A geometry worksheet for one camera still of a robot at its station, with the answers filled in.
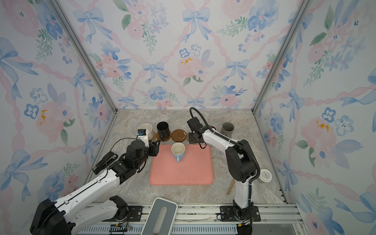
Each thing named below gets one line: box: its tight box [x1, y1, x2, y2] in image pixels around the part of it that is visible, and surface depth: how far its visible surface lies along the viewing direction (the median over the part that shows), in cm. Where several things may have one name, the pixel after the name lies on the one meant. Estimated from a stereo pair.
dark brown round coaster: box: [171, 129, 188, 143], surface depth 106 cm
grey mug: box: [220, 121, 235, 139], surface depth 98 cm
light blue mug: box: [171, 142, 186, 164], surface depth 90 cm
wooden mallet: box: [226, 179, 236, 195], surface depth 84 cm
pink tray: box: [149, 144, 214, 186], surface depth 88 cm
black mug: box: [156, 121, 171, 142], surface depth 100 cm
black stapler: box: [92, 150, 119, 175], surface depth 91 cm
